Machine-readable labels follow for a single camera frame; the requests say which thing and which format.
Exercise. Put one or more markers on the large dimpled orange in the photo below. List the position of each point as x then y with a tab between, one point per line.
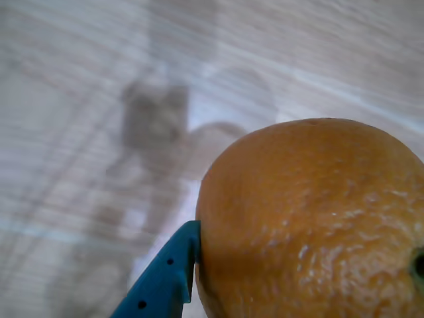
298	215

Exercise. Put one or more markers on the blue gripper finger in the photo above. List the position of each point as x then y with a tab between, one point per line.
159	281

